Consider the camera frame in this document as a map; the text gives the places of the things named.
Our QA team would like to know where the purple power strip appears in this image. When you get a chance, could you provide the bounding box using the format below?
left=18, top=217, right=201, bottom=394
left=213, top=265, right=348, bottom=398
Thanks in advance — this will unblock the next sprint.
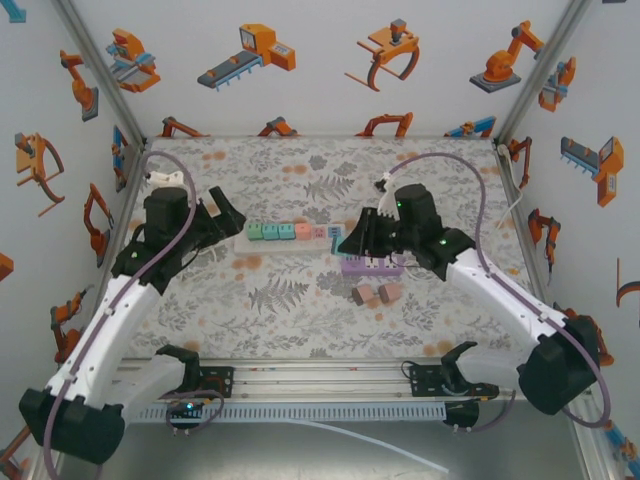
left=339, top=253, right=406, bottom=278

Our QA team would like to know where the white multi-socket power strip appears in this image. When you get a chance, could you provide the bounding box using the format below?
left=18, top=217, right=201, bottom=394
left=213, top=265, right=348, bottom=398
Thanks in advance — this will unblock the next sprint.
left=234, top=223, right=347, bottom=257

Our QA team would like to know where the pink and brown plug adapter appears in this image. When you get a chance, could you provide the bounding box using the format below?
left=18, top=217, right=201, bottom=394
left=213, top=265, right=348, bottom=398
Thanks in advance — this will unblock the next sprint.
left=350, top=284, right=378, bottom=308
left=377, top=282, right=403, bottom=306

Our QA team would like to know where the floral tablecloth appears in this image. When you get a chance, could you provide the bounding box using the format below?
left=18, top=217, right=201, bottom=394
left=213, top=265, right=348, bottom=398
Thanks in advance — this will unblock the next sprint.
left=102, top=135, right=556, bottom=362

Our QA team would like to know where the black controller board with LED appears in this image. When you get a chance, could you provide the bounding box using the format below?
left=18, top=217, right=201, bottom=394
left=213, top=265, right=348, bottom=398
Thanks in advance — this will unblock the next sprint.
left=167, top=398, right=207, bottom=427

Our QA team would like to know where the thin white tube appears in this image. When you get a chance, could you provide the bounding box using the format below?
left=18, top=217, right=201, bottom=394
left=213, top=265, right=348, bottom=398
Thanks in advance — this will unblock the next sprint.
left=279, top=418, right=451, bottom=475

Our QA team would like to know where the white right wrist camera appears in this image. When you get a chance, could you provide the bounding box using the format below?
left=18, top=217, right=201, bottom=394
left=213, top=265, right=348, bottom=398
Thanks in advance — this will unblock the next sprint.
left=373, top=172, right=399, bottom=219

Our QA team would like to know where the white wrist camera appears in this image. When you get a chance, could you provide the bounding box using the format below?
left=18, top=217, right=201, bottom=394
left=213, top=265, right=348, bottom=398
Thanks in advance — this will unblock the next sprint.
left=144, top=169, right=186, bottom=189
left=373, top=172, right=399, bottom=219

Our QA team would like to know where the aluminium side rail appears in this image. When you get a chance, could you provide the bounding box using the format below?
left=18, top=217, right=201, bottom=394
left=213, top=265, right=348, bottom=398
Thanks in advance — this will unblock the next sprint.
left=98, top=140, right=152, bottom=261
left=492, top=143, right=557, bottom=307

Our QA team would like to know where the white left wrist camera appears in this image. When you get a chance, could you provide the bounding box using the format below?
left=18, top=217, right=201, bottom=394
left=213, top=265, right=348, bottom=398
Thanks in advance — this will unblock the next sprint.
left=144, top=169, right=186, bottom=189

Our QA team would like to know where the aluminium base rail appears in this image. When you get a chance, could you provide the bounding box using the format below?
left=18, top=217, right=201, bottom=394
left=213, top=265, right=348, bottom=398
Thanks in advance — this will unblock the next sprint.
left=115, top=357, right=524, bottom=404

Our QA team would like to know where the aluminium frame post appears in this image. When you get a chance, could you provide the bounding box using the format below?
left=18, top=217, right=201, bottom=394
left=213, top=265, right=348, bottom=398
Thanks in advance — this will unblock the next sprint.
left=49, top=0, right=150, bottom=147
left=493, top=0, right=595, bottom=145

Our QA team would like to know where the white slotted cable duct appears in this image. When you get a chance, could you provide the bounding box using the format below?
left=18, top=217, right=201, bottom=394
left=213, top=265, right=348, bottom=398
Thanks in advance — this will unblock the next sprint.
left=137, top=403, right=448, bottom=423

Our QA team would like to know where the black cable connector box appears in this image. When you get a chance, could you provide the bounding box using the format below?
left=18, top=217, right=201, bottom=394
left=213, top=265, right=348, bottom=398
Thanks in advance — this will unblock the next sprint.
left=443, top=399, right=482, bottom=432

